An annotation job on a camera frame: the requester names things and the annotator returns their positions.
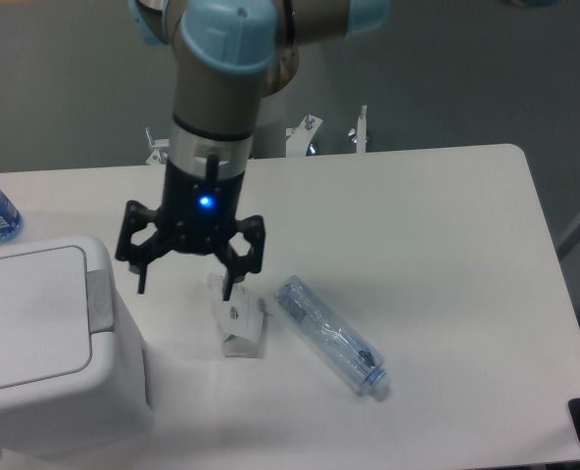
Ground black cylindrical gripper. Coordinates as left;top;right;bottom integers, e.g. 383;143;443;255
115;117;266;302

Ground white push-lid trash can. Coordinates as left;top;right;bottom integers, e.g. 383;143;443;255
0;235;154;456

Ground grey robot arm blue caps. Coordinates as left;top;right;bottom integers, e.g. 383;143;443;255
116;1;391;297

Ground crumpled white paper carton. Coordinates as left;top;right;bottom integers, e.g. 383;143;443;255
207;272;268;359

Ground clear empty plastic bottle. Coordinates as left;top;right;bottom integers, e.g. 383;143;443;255
274;275;391;398

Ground white metal mounting frame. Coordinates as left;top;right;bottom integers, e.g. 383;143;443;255
145;104;370;165

